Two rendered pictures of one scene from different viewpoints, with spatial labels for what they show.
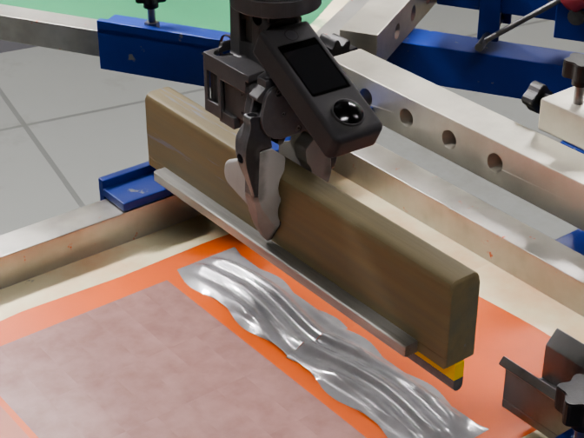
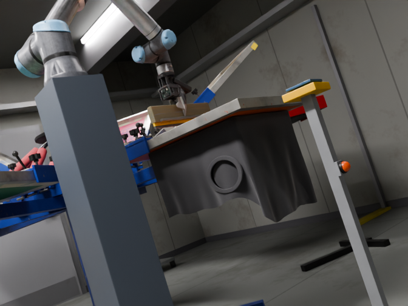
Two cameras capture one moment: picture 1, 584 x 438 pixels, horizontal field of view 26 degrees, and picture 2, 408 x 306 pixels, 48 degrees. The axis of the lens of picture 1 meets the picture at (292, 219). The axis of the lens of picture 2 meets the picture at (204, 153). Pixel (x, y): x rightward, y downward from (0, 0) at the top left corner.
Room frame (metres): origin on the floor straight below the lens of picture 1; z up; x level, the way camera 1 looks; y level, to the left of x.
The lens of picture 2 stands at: (1.37, 2.06, 0.71)
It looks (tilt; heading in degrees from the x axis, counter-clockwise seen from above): 5 degrees up; 256
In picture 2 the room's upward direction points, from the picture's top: 18 degrees counter-clockwise
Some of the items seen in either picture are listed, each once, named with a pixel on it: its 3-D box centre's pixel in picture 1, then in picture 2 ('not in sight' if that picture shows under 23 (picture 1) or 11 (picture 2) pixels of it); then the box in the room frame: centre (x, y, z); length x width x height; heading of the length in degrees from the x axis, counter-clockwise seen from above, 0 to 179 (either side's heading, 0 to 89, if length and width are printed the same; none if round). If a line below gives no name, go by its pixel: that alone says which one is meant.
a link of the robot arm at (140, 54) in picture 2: not in sight; (147, 53); (1.00, 0.09, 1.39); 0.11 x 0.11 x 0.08; 36
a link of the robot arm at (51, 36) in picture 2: not in sight; (53, 41); (1.37, 0.49, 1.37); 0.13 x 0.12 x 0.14; 126
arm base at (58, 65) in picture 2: not in sight; (64, 71); (1.37, 0.50, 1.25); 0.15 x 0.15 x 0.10
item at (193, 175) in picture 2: not in sight; (204, 177); (0.95, 0.24, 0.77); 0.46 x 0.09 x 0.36; 128
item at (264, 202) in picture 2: not in sight; (277, 163); (0.66, 0.31, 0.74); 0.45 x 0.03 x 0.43; 38
